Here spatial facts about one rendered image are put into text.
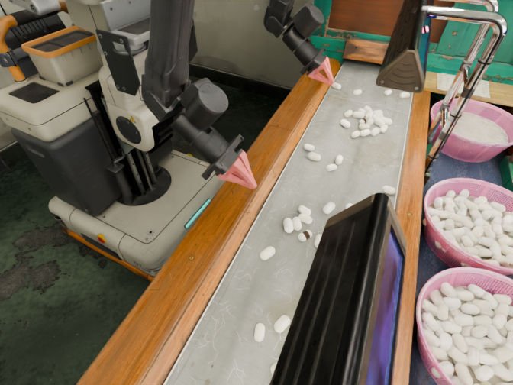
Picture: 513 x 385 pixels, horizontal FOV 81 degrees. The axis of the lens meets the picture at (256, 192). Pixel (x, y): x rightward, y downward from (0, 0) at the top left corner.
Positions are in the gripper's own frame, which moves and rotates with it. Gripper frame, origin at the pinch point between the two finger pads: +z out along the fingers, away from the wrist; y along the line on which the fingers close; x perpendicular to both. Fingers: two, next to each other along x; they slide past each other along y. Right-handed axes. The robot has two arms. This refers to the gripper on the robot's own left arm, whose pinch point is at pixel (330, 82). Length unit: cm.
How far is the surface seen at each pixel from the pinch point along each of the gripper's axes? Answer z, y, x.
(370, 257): -3, -78, -32
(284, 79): -1, 129, 90
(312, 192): 12.7, -37.0, 4.5
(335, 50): -1.4, 42.1, 10.1
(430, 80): 29.2, 33.3, -13.3
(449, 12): 1.4, -13.5, -34.6
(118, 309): 8, -68, 105
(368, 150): 20.7, -13.8, -1.9
